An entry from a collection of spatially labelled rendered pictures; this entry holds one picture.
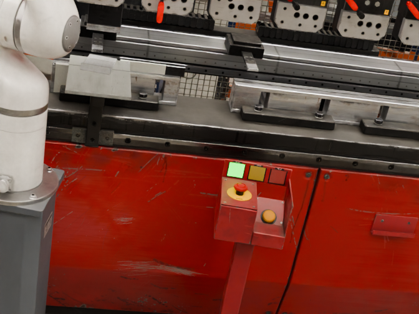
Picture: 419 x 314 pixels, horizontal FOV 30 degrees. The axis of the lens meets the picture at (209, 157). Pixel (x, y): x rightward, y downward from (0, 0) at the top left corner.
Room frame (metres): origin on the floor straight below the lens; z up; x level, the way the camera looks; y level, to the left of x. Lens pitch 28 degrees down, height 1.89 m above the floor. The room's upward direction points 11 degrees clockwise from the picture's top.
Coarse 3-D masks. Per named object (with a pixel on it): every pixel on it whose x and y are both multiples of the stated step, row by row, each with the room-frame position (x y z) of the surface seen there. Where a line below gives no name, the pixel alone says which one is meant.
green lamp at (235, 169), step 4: (232, 164) 2.02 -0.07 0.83; (236, 164) 2.02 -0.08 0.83; (240, 164) 2.02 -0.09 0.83; (244, 164) 2.02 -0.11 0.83; (232, 168) 2.02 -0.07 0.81; (236, 168) 2.02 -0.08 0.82; (240, 168) 2.02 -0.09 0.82; (228, 172) 2.02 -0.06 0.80; (232, 172) 2.02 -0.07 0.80; (236, 172) 2.02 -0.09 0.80; (240, 172) 2.02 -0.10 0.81; (236, 176) 2.02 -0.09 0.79; (240, 176) 2.02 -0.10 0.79
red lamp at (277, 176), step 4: (272, 172) 2.02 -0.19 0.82; (276, 172) 2.03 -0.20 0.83; (280, 172) 2.03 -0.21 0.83; (284, 172) 2.03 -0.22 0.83; (272, 176) 2.02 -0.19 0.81; (276, 176) 2.03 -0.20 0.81; (280, 176) 2.03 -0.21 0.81; (284, 176) 2.03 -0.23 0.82; (272, 180) 2.02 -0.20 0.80; (276, 180) 2.03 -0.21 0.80; (280, 180) 2.03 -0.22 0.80
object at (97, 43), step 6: (84, 18) 2.47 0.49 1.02; (84, 24) 2.41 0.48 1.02; (84, 30) 2.39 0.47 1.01; (90, 30) 2.40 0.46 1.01; (84, 36) 2.40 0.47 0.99; (90, 36) 2.40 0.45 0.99; (96, 36) 2.37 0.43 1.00; (102, 36) 2.38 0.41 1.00; (108, 36) 2.41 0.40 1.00; (114, 36) 2.41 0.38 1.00; (96, 42) 2.32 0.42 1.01; (102, 42) 2.33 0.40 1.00; (96, 48) 2.27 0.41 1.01; (102, 48) 2.28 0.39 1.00
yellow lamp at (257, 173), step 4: (252, 168) 2.02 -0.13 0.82; (256, 168) 2.02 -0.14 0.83; (260, 168) 2.02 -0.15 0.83; (264, 168) 2.02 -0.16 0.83; (252, 172) 2.02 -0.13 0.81; (256, 172) 2.02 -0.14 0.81; (260, 172) 2.02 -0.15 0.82; (264, 172) 2.02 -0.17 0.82; (248, 176) 2.02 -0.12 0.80; (252, 176) 2.02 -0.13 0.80; (256, 176) 2.02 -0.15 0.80; (260, 176) 2.02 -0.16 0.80; (260, 180) 2.02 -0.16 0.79
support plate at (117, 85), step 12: (72, 60) 2.15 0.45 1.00; (84, 60) 2.16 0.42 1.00; (120, 60) 2.22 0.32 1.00; (72, 72) 2.06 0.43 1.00; (84, 72) 2.08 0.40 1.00; (96, 72) 2.09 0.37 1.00; (120, 72) 2.13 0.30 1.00; (72, 84) 1.98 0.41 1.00; (84, 84) 1.99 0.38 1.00; (96, 84) 2.01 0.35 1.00; (108, 84) 2.02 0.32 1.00; (120, 84) 2.04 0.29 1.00; (96, 96) 1.95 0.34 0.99; (108, 96) 1.96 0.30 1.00; (120, 96) 1.96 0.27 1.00
